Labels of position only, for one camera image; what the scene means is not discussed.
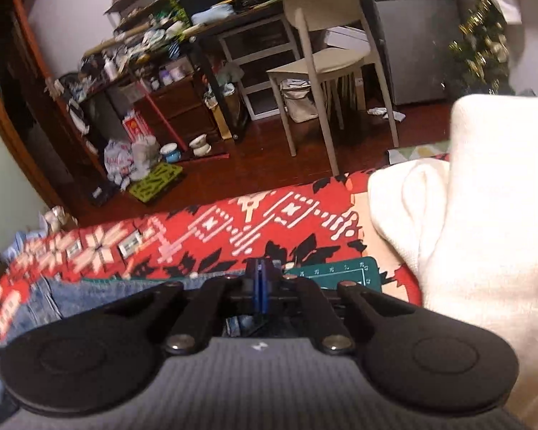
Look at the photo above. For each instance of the green cutting mat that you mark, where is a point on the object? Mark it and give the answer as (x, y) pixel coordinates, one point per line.
(336, 271)

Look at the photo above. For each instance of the brown paper bag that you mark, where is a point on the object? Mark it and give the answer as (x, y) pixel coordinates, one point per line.
(219, 118)

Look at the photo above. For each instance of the beige chair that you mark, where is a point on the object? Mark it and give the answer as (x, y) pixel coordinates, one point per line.
(323, 22)

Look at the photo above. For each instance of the white knit garment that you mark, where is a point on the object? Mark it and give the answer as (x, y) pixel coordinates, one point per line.
(475, 233)

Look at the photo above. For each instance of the black box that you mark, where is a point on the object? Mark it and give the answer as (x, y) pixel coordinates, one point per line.
(102, 193)

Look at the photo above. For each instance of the white ceramic bowl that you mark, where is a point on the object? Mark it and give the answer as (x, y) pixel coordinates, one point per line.
(200, 145)

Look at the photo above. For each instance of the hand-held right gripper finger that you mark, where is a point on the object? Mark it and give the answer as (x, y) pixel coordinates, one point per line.
(266, 291)
(254, 289)

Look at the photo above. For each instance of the patterned floor mat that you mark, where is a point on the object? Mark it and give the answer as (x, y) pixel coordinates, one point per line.
(417, 152)

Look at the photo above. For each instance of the red printed blanket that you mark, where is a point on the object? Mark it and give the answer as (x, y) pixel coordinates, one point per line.
(251, 219)

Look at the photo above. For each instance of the dark wooden wardrobe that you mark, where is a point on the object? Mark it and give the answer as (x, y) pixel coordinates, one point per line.
(18, 76)

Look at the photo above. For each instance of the grey refrigerator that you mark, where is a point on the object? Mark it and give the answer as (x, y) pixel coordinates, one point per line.
(412, 31)

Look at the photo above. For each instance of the white paper scraps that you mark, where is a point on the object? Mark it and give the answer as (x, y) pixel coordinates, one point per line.
(385, 114)

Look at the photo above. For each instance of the white storage bag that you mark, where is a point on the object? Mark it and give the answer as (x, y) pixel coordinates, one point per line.
(299, 101)

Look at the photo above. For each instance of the dark desk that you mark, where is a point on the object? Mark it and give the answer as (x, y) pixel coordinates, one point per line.
(251, 14)

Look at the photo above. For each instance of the blue jeans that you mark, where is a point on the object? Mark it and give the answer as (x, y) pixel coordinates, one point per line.
(116, 289)

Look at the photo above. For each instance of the wooden drawer cabinet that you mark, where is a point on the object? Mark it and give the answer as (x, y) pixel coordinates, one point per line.
(179, 103)

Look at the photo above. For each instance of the white plastic bag red print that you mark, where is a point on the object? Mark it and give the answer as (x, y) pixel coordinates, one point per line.
(119, 159)

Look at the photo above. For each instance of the white lotion bottle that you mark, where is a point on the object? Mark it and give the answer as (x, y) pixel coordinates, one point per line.
(110, 68)

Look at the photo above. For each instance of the cluttered desk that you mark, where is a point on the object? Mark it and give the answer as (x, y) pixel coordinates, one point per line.
(260, 58)

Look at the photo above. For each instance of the lime green plastic rack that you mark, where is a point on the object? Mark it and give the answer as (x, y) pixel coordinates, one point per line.
(157, 183)

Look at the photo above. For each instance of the blue and white bowl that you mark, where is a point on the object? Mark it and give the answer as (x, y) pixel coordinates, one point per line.
(169, 153)

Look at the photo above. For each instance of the grey plastic bag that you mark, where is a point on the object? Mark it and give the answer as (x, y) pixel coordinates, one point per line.
(144, 154)

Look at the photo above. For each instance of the light blue pouch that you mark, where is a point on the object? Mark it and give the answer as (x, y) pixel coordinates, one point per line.
(211, 14)

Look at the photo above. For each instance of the red and white carton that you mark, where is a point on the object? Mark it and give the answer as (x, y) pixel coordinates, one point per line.
(136, 127)

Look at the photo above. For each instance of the small Christmas tree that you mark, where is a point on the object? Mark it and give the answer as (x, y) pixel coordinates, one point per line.
(479, 49)

